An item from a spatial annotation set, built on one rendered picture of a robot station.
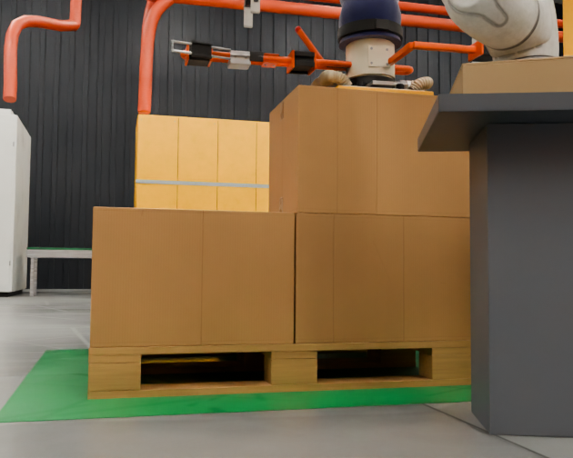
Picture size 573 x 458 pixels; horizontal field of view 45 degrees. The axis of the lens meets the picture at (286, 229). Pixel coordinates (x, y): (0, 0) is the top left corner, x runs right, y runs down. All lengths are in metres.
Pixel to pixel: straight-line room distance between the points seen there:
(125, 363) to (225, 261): 0.41
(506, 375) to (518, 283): 0.21
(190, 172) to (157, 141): 0.61
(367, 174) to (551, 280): 0.76
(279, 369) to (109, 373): 0.50
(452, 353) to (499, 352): 0.67
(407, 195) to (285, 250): 0.44
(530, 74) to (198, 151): 8.23
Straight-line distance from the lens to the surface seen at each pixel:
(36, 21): 10.38
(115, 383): 2.04
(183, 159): 9.59
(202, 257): 2.04
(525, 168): 1.67
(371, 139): 2.21
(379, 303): 2.19
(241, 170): 9.69
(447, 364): 2.30
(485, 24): 1.64
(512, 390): 1.67
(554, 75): 1.63
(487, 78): 1.60
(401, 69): 2.49
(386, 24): 2.42
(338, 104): 2.20
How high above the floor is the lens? 0.37
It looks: 3 degrees up
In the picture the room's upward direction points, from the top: straight up
